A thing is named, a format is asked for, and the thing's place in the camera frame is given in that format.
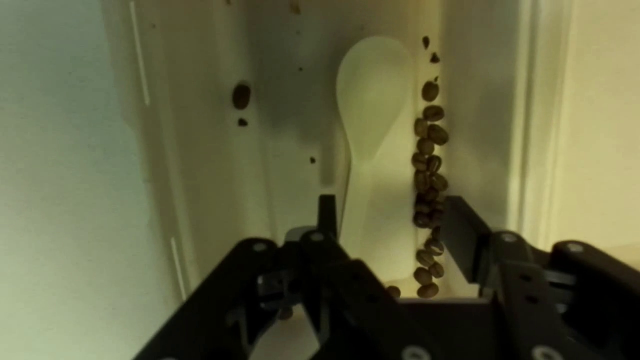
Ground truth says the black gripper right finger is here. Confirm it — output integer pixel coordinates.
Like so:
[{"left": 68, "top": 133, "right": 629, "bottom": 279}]
[{"left": 440, "top": 194, "right": 640, "bottom": 360}]

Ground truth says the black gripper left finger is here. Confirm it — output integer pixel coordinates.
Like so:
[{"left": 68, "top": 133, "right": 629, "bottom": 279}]
[{"left": 132, "top": 194, "right": 401, "bottom": 360}]

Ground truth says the white plastic spoon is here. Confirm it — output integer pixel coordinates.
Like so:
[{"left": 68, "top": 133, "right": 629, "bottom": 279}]
[{"left": 333, "top": 36, "right": 418, "bottom": 283}]

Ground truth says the coffee bean pile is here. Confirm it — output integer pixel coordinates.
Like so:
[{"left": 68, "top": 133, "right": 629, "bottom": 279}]
[{"left": 383, "top": 79, "right": 452, "bottom": 301}]

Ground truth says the single coffee bean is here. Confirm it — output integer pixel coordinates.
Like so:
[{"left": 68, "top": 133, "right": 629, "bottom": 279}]
[{"left": 230, "top": 81, "right": 253, "bottom": 112}]

